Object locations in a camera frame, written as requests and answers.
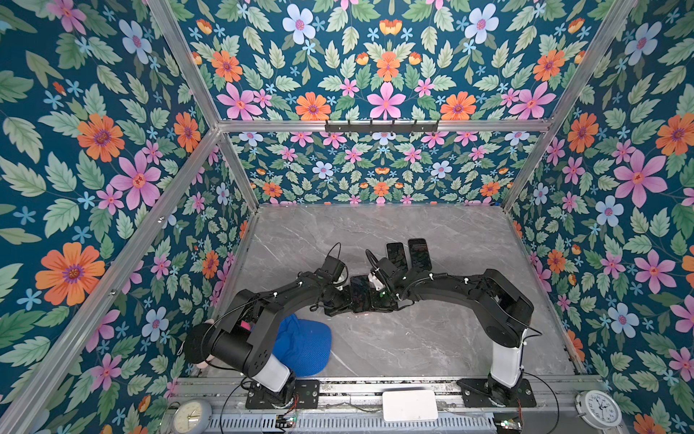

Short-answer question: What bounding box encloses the black phone case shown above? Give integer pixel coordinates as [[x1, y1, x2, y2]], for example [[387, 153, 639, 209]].
[[408, 238, 432, 271]]

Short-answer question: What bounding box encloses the pink phone case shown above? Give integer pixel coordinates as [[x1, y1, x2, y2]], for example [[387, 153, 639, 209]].
[[350, 275, 372, 314]]

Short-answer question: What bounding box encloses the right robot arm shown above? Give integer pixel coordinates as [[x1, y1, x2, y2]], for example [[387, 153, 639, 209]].
[[365, 250, 534, 406]]

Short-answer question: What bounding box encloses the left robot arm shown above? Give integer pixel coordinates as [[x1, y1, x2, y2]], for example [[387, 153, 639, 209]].
[[183, 254, 349, 408]]

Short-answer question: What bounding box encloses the blue cap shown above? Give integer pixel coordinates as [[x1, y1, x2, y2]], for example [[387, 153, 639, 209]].
[[273, 315, 333, 378]]

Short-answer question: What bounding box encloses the white box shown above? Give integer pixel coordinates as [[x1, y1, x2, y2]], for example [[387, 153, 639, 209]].
[[381, 389, 438, 422]]

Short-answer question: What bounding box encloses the plush doll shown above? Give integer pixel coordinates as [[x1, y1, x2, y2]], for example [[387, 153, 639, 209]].
[[183, 322, 218, 369]]

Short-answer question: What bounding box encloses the left round clock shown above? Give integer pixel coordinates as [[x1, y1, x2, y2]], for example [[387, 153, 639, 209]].
[[170, 400, 213, 434]]

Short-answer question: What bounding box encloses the round clock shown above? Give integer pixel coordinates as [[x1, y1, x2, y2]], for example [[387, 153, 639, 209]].
[[170, 400, 213, 434], [575, 390, 623, 430]]

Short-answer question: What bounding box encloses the right round clock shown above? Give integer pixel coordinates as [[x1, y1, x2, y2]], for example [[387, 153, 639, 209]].
[[575, 390, 623, 430]]

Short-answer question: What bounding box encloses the black hook rail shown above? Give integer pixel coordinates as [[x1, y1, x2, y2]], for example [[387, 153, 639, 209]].
[[324, 119, 439, 135]]

